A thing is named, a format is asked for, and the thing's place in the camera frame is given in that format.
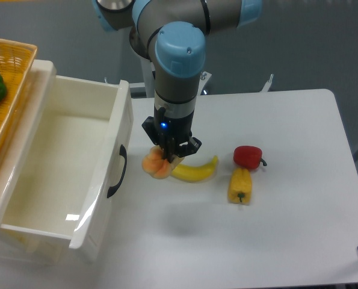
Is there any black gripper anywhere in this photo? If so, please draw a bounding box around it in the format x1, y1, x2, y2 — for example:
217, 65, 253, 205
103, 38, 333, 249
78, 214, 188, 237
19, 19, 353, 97
142, 107, 202, 158

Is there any round orange bread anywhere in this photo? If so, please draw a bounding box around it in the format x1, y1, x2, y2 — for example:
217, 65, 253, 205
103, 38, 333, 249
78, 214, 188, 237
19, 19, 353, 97
141, 146, 184, 179

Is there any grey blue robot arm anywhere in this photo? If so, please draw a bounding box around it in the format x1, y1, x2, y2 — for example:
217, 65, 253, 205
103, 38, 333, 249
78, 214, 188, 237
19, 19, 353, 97
92, 1, 262, 162

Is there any open upper white drawer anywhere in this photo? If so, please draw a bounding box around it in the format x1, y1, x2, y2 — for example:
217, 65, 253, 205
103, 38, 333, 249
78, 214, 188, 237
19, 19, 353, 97
2, 76, 133, 263

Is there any white drawer cabinet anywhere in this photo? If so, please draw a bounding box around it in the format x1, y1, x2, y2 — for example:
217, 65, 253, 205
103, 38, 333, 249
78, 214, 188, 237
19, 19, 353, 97
0, 60, 61, 264

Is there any yellow banana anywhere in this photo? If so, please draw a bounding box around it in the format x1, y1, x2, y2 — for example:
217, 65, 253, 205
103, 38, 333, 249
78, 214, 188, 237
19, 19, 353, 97
171, 155, 218, 182

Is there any red bell pepper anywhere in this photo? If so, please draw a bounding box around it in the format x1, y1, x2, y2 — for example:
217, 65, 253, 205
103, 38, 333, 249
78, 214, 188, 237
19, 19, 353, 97
233, 146, 267, 170

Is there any yellow bell pepper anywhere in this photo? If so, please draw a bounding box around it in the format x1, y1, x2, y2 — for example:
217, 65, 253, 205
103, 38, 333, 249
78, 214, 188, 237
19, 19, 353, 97
227, 168, 253, 205

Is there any yellow wicker basket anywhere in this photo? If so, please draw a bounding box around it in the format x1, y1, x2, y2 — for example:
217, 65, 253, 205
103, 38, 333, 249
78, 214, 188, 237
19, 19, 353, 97
0, 39, 37, 153

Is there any black drawer handle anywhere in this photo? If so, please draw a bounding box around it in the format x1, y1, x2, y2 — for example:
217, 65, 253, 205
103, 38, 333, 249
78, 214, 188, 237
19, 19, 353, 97
106, 144, 128, 199

